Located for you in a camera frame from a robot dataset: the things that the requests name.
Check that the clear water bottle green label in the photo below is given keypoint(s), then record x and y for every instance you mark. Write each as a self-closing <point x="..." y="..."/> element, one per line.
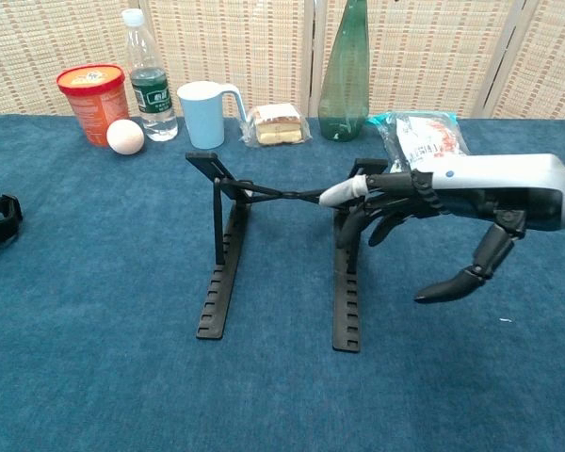
<point x="153" y="99"/>

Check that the plastic wrapped sponge cake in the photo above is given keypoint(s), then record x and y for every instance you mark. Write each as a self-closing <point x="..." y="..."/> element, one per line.
<point x="275" y="124"/>

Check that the orange tub with red lid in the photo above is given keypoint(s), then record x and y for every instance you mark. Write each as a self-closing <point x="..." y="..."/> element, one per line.
<point x="92" y="99"/>

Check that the black folding laptop stand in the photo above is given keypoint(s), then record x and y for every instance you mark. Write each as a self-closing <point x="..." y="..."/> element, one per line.
<point x="216" y="301"/>

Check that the pale pink egg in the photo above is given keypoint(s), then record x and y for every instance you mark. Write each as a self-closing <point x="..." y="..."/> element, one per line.
<point x="125" y="136"/>

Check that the teal white snack packet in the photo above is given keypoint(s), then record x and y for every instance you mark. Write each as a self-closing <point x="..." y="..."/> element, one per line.
<point x="424" y="136"/>

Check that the bamboo folding screen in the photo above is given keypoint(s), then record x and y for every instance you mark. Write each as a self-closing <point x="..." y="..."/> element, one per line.
<point x="245" y="47"/>

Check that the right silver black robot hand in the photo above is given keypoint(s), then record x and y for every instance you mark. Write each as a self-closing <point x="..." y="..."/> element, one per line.
<point x="499" y="183"/>

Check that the blue table cloth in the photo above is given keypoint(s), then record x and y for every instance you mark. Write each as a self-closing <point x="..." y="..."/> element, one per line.
<point x="99" y="376"/>

